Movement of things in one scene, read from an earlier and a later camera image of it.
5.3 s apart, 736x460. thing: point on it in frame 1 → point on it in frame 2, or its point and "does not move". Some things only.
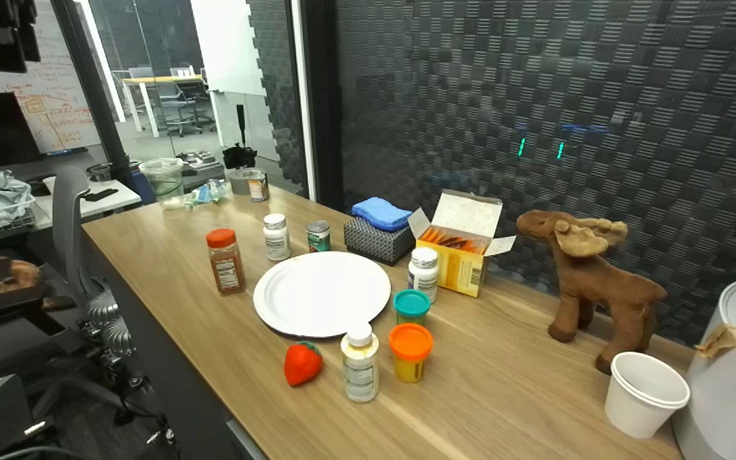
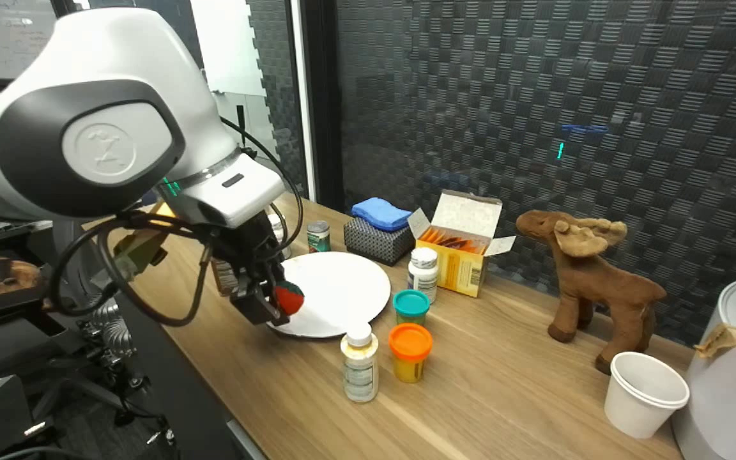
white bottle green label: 360,364 does not move
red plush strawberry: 303,364 → 290,296
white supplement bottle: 424,269 does not move
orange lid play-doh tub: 409,342 does not move
